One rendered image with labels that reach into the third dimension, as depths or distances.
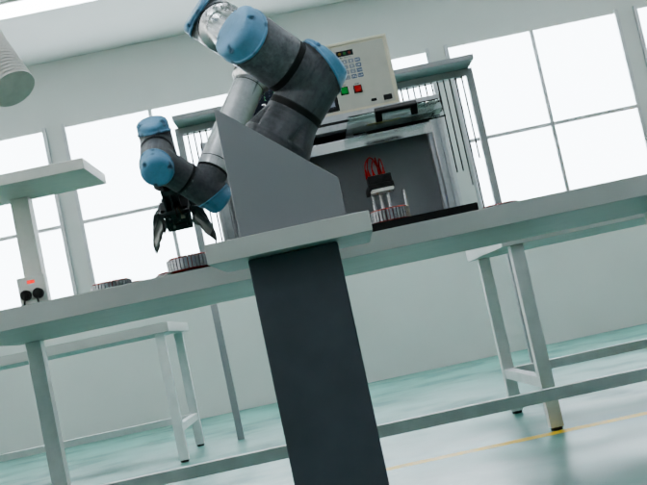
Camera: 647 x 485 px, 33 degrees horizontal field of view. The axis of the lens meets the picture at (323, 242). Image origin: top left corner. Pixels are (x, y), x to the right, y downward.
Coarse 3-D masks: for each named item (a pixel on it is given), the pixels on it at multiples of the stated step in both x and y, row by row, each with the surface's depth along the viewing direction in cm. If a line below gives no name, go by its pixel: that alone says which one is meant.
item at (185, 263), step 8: (184, 256) 258; (192, 256) 258; (200, 256) 259; (168, 264) 260; (176, 264) 259; (184, 264) 258; (192, 264) 259; (200, 264) 259; (168, 272) 261; (176, 272) 260
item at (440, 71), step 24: (408, 72) 631; (432, 72) 645; (456, 72) 653; (408, 96) 653; (192, 120) 636; (480, 120) 651; (456, 144) 652; (456, 168) 650; (480, 192) 649; (216, 312) 640; (240, 432) 635
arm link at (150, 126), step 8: (144, 120) 246; (152, 120) 245; (160, 120) 244; (144, 128) 242; (152, 128) 242; (160, 128) 243; (168, 128) 245; (144, 136) 243; (152, 136) 242; (160, 136) 242; (168, 136) 245
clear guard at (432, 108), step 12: (408, 108) 276; (420, 108) 276; (432, 108) 275; (348, 120) 280; (360, 120) 275; (372, 120) 275; (384, 120) 274; (396, 120) 273; (408, 120) 272; (420, 120) 272; (348, 132) 297; (360, 132) 272
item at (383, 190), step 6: (378, 174) 291; (384, 174) 291; (390, 174) 291; (372, 180) 291; (378, 180) 291; (384, 180) 291; (390, 180) 291; (372, 186) 291; (378, 186) 291; (384, 186) 291; (390, 186) 288; (366, 192) 303; (372, 192) 289; (378, 192) 290; (384, 192) 293; (372, 198) 300; (390, 198) 300; (390, 204) 300
